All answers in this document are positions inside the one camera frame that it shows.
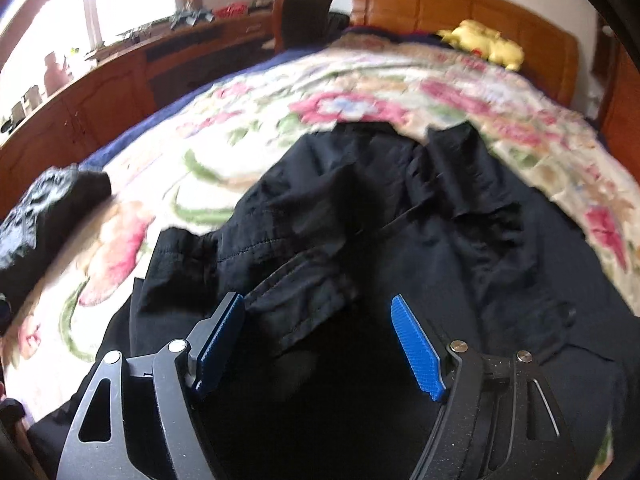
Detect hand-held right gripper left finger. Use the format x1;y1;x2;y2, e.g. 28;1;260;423
57;291;246;480

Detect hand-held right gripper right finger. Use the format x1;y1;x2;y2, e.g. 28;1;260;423
391;295;586;480

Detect black pants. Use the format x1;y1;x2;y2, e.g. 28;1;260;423
30;122;640;480

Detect dark folded cloth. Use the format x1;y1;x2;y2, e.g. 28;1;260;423
0;167;112;311

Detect floral blanket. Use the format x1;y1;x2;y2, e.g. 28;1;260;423
0;35;640;461

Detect long wooden cabinet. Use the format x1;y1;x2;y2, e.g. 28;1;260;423
0;10;276;183

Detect blue bedsheet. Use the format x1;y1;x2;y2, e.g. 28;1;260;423
80;27;451;171

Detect yellow plush toy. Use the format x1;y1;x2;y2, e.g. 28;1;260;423
437;19;525;72

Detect brown jar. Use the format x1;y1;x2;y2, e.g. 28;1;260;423
44;52;66;96

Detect wooden louvred wardrobe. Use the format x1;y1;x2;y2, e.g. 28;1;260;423
595;10;640;146

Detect dark grey gadget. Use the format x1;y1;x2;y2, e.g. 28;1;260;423
170;7;216;31

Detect wooden bed headboard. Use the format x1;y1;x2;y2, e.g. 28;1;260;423
350;0;580;107

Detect dark wooden chair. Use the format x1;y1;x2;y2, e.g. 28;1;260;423
272;0;351;53

